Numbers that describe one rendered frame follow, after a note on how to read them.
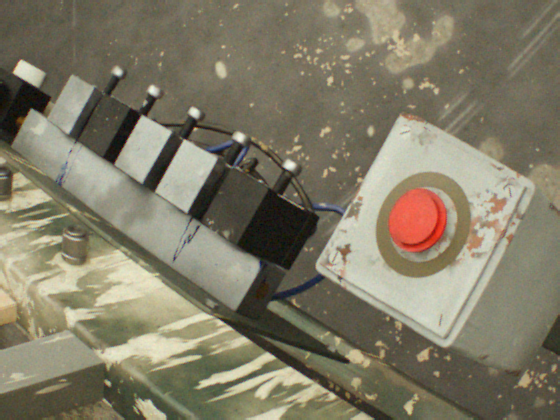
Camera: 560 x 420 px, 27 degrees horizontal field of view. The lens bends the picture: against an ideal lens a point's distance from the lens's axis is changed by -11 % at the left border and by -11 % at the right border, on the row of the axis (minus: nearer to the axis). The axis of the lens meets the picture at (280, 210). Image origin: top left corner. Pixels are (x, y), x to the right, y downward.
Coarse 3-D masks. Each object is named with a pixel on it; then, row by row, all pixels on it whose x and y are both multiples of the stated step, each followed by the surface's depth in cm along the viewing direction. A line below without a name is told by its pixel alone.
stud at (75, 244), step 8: (72, 224) 101; (64, 232) 100; (72, 232) 100; (80, 232) 100; (64, 240) 100; (72, 240) 100; (80, 240) 100; (64, 248) 100; (72, 248) 100; (80, 248) 100; (64, 256) 101; (72, 256) 100; (80, 256) 101
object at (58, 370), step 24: (48, 336) 92; (72, 336) 93; (0, 360) 87; (24, 360) 88; (48, 360) 89; (72, 360) 90; (96, 360) 91; (0, 384) 84; (24, 384) 85; (48, 384) 87; (72, 384) 89; (96, 384) 91; (0, 408) 83; (24, 408) 86; (48, 408) 88; (72, 408) 90
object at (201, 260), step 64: (64, 128) 119; (128, 128) 116; (192, 128) 116; (64, 192) 117; (128, 192) 115; (192, 192) 108; (256, 192) 105; (128, 256) 104; (192, 256) 109; (256, 256) 107; (256, 320) 108
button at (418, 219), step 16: (416, 192) 77; (432, 192) 76; (400, 208) 77; (416, 208) 76; (432, 208) 75; (400, 224) 76; (416, 224) 76; (432, 224) 75; (400, 240) 76; (416, 240) 75; (432, 240) 75
